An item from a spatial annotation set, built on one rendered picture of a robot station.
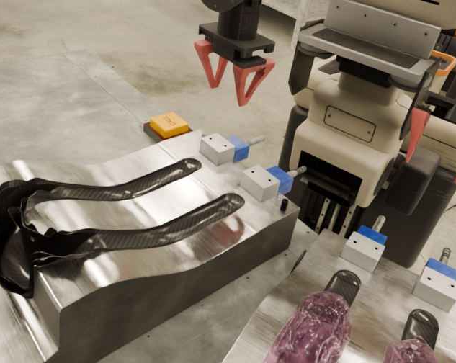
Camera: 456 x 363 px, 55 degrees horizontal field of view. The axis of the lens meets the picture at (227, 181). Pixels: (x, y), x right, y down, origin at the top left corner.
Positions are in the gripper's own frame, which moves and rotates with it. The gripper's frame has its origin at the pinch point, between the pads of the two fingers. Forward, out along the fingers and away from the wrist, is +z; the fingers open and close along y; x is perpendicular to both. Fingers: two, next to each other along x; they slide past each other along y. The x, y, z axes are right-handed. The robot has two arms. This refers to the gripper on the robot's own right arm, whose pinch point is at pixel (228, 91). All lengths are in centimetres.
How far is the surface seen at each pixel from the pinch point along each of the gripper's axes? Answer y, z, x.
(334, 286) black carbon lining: 28.6, 16.4, -2.1
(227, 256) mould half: 17.2, 14.6, -12.4
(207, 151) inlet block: -0.9, 11.0, -2.3
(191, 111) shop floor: -140, 98, 106
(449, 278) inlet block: 38.3, 13.2, 9.9
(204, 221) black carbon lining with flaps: 10.8, 13.3, -11.7
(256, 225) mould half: 16.2, 12.4, -6.5
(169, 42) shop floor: -240, 97, 157
